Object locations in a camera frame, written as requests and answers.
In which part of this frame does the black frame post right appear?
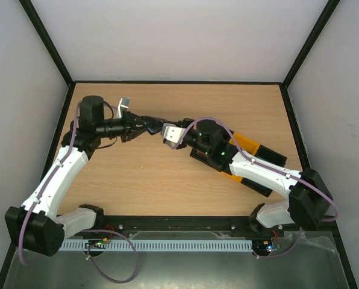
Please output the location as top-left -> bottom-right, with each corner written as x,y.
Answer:
281,0 -> 342,88

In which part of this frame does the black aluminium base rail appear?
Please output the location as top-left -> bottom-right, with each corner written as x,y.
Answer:
67,215 -> 339,238

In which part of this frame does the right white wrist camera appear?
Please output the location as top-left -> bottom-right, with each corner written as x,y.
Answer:
161,123 -> 186,149

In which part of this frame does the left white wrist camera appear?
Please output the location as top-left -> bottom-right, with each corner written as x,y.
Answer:
116,97 -> 130,119

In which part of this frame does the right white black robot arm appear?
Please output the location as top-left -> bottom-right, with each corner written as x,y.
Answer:
161,117 -> 339,236

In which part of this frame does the black frame post left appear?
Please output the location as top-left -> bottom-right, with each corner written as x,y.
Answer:
18,0 -> 75,87

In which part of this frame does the right controller board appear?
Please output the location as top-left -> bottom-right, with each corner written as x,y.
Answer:
252,237 -> 281,257

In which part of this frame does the light blue slotted cable duct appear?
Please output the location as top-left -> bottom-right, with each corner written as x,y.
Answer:
60,239 -> 252,252

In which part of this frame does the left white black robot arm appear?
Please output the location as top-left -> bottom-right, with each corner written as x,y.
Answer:
5,95 -> 165,256

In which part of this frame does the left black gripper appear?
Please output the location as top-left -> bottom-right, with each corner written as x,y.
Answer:
96,111 -> 153,143

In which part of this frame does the controller board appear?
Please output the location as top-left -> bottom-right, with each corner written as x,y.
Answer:
252,237 -> 281,257
83,237 -> 111,257

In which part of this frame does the black frame post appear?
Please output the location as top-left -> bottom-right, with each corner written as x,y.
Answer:
18,0 -> 75,87
281,0 -> 342,88

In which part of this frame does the yellow tray middle compartment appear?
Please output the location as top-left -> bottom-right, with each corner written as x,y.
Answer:
223,131 -> 260,184

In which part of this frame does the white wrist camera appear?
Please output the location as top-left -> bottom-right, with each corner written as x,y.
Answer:
161,123 -> 186,149
116,97 -> 130,119

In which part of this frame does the left controller board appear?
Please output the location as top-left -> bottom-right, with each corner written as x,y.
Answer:
83,237 -> 111,257

